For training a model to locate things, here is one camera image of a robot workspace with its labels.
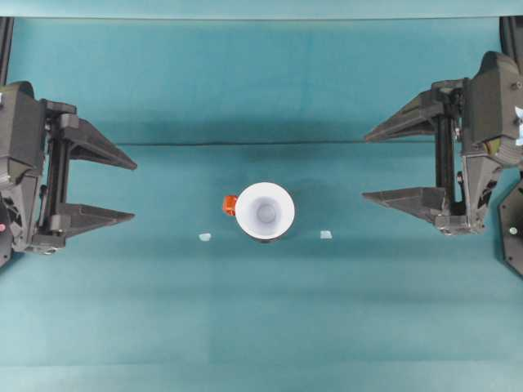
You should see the black red-handled cup holder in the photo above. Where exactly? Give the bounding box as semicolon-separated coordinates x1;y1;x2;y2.
222;194;293;245

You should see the white paper cup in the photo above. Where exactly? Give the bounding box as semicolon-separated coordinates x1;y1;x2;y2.
235;182;296;241

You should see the black frame rail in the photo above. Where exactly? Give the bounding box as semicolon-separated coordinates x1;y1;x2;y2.
498;16;523;56
0;16;14;87

